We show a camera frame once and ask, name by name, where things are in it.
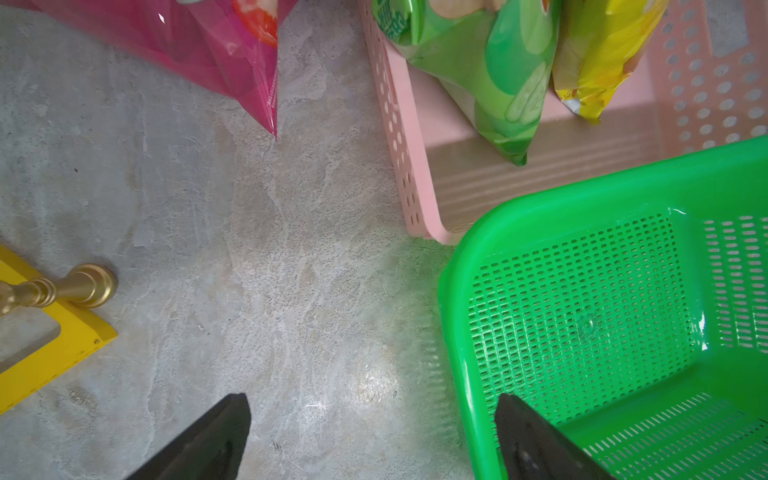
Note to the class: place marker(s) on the pink plastic basket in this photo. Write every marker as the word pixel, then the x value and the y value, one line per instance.
pixel 701 83

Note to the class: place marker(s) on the green plastic basket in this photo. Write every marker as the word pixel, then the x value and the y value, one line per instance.
pixel 628 311

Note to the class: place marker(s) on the yellow chips bag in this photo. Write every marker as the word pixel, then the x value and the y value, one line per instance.
pixel 600 44

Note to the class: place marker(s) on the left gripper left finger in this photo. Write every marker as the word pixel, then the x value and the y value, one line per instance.
pixel 211 448

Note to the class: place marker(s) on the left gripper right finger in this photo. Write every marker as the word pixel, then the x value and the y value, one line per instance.
pixel 532 448

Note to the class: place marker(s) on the yellow plastic frame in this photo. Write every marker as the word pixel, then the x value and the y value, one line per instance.
pixel 81 333

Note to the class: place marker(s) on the pink chips bag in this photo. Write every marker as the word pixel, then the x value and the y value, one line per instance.
pixel 229 47

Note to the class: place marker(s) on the green cucumber chips bag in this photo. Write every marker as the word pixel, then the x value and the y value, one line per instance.
pixel 493 57

